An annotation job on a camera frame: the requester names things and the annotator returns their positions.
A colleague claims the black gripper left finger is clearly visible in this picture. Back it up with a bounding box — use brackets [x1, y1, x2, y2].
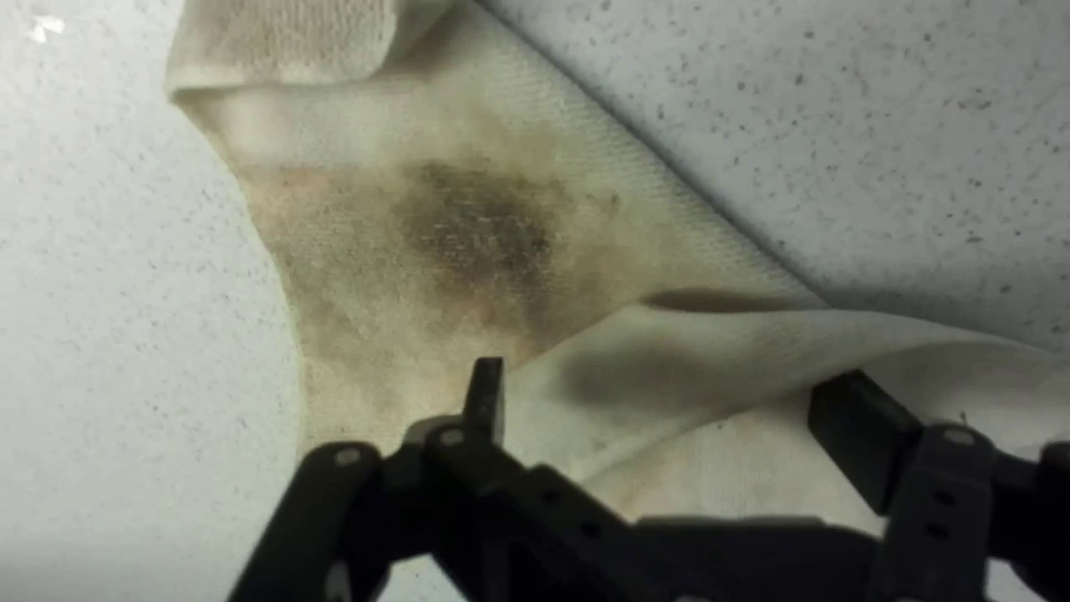
[228, 356, 671, 602]

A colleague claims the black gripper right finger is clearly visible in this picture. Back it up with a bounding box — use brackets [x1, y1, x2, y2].
[807, 367, 1070, 602]

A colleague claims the beige stained towel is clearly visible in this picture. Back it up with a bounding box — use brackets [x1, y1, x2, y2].
[163, 0, 1070, 532]

